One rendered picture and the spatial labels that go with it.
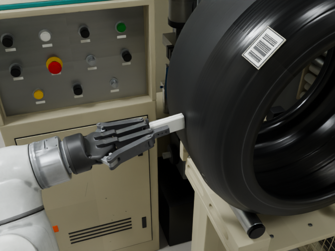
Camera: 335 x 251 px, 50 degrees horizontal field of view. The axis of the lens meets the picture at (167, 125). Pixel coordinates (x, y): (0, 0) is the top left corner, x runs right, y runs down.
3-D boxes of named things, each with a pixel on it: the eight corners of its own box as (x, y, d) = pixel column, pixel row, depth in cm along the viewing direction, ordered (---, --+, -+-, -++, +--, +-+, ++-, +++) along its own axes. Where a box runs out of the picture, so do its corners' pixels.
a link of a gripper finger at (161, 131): (143, 132, 70) (147, 141, 68) (167, 124, 71) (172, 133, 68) (144, 138, 71) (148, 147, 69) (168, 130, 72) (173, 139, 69)
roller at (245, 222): (199, 137, 109) (210, 142, 111) (190, 148, 110) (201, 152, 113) (257, 224, 82) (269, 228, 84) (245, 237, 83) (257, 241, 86)
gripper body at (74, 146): (63, 156, 63) (114, 140, 64) (59, 129, 69) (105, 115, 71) (75, 185, 67) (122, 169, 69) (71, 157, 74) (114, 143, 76)
